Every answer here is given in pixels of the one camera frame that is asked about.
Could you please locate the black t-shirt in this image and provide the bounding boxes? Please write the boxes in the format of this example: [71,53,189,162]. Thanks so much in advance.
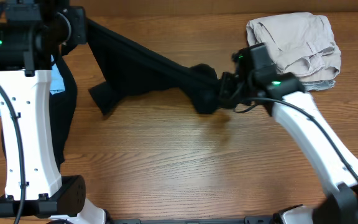
[88,20,221,114]

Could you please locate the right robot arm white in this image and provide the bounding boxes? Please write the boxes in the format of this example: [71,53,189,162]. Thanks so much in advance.
[221,52,358,223]

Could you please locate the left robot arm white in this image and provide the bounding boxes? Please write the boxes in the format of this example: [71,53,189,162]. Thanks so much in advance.
[0,1,112,223]

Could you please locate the folded beige trousers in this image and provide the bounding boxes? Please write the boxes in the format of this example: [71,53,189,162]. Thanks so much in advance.
[246,12,341,82]

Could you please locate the folded light denim jeans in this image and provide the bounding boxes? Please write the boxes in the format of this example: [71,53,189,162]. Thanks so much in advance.
[303,80,336,91]

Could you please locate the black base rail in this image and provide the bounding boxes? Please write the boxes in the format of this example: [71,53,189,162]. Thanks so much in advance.
[45,204,319,224]

